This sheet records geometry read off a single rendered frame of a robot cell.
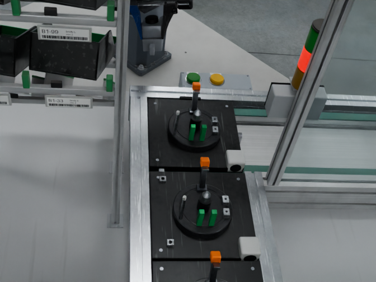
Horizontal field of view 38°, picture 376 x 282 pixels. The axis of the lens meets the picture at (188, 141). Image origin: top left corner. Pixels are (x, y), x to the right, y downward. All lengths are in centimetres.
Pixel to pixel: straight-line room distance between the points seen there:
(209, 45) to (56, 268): 95
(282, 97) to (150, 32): 33
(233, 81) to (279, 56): 173
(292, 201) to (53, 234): 61
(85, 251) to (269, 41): 236
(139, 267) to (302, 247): 44
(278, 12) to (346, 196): 236
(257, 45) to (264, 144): 190
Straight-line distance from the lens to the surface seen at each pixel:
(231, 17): 356
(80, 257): 133
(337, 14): 104
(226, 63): 183
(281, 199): 144
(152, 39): 125
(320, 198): 147
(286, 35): 352
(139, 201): 130
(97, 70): 105
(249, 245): 123
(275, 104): 120
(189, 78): 158
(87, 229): 137
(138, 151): 140
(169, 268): 120
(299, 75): 116
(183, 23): 197
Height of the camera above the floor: 202
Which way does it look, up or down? 48 degrees down
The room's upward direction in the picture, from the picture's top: 10 degrees clockwise
